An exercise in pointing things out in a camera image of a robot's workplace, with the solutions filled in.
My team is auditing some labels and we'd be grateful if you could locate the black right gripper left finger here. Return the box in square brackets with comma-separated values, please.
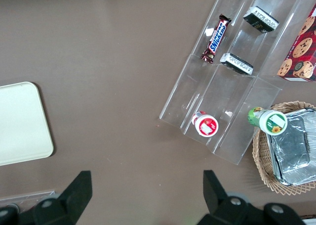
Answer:
[19, 171, 93, 225]

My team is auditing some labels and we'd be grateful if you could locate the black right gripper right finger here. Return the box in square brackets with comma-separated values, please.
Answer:
[197, 170, 303, 225]

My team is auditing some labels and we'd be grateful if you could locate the light wicker basket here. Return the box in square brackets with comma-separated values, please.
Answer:
[252, 100, 316, 198]

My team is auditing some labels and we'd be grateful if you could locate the cream rectangular plastic tray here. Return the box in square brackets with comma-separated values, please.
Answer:
[0, 81, 54, 166]

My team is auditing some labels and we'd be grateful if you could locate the clear acrylic bottle rack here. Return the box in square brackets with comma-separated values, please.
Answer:
[0, 190, 56, 207]

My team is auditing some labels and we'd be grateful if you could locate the red-lidded white yogurt bottle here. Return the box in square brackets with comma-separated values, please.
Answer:
[192, 110, 219, 136]

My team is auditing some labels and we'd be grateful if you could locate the aluminium foil container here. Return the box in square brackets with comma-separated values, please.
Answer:
[268, 107, 316, 186]

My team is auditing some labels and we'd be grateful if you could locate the green bottle with white lid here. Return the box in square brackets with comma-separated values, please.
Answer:
[247, 106, 288, 136]

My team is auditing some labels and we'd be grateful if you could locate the clear acrylic tiered display stand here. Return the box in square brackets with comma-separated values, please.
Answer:
[158, 0, 316, 166]

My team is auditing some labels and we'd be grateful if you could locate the black and white snack box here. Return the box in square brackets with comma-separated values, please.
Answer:
[219, 52, 254, 75]
[242, 6, 280, 35]

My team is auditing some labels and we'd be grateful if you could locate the Snickers chocolate bar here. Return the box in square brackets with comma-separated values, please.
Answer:
[199, 13, 232, 64]

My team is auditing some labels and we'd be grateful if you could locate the red chocolate chip cookie box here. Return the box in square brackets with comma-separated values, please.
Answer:
[276, 6, 316, 83]

